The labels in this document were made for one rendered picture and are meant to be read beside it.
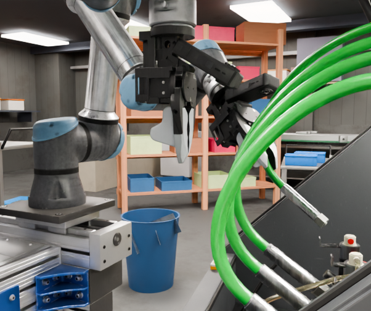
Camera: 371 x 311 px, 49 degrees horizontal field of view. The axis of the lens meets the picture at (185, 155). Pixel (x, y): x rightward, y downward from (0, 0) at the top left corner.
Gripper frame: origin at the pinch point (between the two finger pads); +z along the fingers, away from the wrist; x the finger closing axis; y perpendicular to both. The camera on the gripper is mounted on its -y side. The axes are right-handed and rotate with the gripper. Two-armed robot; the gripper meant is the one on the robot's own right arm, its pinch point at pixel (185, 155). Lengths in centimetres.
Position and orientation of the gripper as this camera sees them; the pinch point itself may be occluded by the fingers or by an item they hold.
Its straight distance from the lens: 65.6
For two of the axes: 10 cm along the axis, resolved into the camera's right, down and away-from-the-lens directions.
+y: -9.6, -0.3, 2.9
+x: -2.9, 1.0, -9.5
